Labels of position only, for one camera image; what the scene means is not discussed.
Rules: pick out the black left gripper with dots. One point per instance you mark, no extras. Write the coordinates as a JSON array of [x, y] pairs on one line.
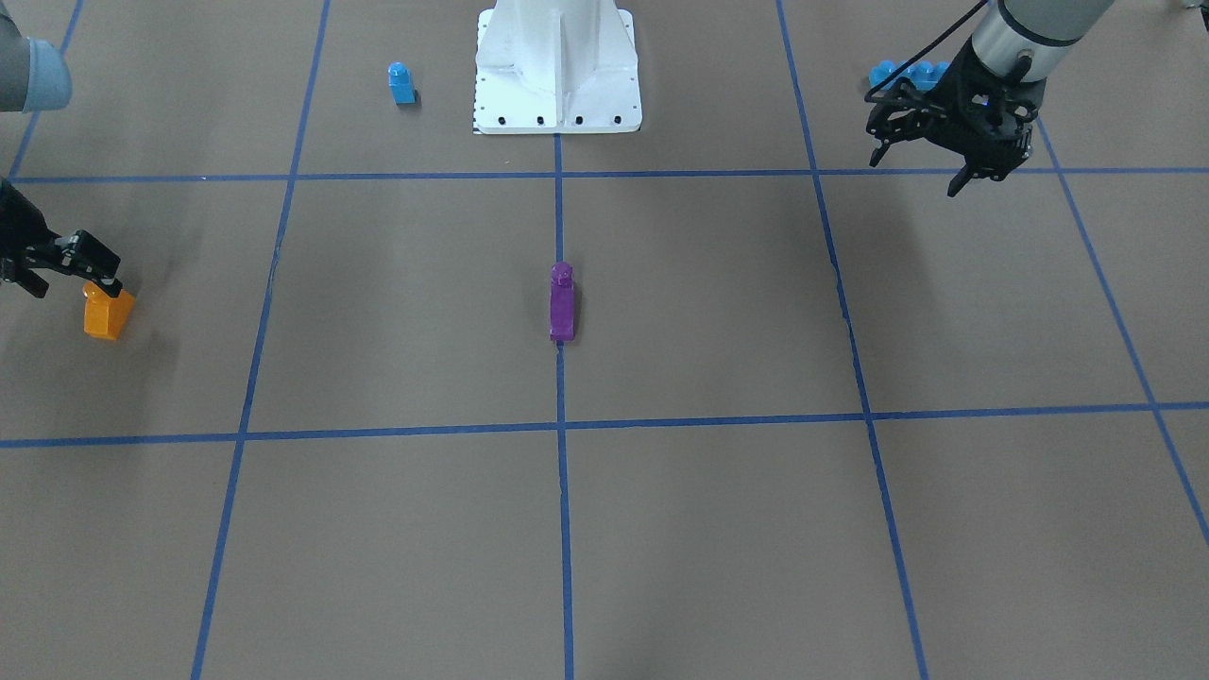
[[947, 111]]

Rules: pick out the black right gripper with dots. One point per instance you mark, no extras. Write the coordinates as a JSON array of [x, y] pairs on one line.
[[21, 247]]

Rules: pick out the orange trapezoid block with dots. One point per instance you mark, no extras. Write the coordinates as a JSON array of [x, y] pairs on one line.
[[106, 317]]

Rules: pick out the purple trapezoid block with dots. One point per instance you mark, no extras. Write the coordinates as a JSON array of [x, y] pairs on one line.
[[562, 315]]

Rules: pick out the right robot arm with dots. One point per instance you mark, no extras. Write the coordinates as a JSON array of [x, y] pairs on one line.
[[35, 78]]

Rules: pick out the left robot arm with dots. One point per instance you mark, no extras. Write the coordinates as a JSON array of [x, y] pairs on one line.
[[1001, 31]]

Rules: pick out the long blue block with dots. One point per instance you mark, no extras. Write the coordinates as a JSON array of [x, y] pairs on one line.
[[922, 74]]

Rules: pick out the small blue block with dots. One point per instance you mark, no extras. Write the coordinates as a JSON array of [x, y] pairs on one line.
[[400, 84]]

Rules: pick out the white central pedestal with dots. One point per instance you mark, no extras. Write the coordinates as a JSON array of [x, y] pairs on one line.
[[556, 67]]

